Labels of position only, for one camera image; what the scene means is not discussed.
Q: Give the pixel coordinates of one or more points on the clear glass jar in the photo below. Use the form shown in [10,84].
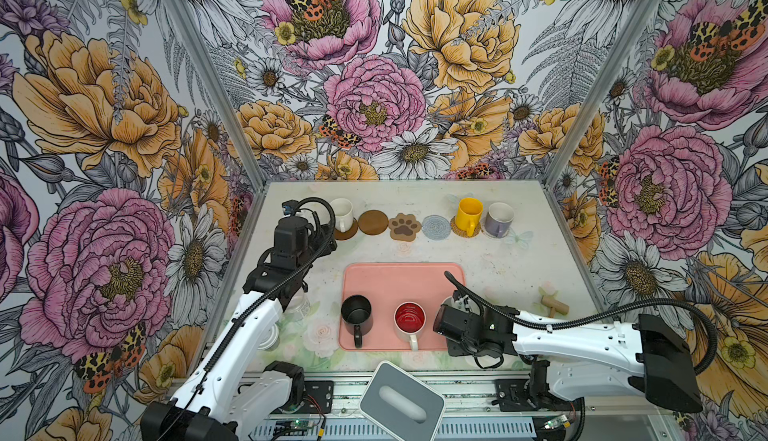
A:
[299,307]

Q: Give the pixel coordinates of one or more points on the black mug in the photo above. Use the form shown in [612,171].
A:
[356,314]

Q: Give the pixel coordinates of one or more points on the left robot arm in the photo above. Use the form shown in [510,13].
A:
[212,404]

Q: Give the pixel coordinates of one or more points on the matte brown round coaster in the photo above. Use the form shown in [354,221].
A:
[373,222]

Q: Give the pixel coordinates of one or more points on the pink plastic tray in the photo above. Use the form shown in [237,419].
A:
[387,285]

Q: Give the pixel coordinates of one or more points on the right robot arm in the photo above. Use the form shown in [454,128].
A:
[570,361]

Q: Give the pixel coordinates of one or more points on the green circuit board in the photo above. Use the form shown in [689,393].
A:
[299,428]

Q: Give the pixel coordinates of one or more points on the white lidded jar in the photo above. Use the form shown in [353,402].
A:
[270,340]

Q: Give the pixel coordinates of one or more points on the yellow mug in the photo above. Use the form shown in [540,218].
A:
[468,216]

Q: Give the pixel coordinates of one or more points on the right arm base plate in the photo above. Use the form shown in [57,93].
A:
[517,394]

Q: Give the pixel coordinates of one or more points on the wooden mallet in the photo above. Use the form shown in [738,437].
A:
[554,306]

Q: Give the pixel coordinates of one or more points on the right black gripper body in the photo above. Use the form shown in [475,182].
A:
[466,348]

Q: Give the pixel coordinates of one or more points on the grey woven round coaster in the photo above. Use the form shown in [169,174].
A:
[436,227]

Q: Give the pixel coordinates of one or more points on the brown paw print coaster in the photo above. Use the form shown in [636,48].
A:
[404,227]

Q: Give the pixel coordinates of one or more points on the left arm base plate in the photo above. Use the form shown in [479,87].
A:
[322,391]

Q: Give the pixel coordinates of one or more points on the grey tissue box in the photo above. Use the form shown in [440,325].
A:
[401,405]

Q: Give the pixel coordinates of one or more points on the glossy brown round coaster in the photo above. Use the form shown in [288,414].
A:
[346,235]

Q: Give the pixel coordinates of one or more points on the lavender mug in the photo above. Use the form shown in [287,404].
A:
[498,220]

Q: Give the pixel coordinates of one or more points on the red inside white mug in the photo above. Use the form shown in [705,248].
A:
[409,321]

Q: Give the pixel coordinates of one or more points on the tan rattan round coaster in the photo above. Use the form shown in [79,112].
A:
[457,232]

